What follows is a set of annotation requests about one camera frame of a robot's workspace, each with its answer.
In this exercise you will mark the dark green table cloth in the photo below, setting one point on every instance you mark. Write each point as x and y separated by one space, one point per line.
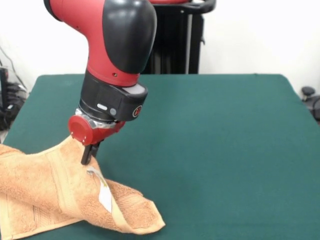
225 150

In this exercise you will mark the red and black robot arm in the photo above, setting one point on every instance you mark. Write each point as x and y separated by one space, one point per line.
117 50

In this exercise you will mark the tan terry towel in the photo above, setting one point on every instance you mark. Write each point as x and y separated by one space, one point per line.
50 187

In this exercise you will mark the black equipment box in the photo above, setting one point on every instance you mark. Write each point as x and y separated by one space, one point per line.
7 100

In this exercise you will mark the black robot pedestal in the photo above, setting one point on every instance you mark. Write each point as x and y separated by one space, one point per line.
180 37

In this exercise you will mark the grey chair base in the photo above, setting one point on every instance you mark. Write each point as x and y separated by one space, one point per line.
311 100

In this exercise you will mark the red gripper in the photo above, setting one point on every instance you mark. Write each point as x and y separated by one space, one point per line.
82 131

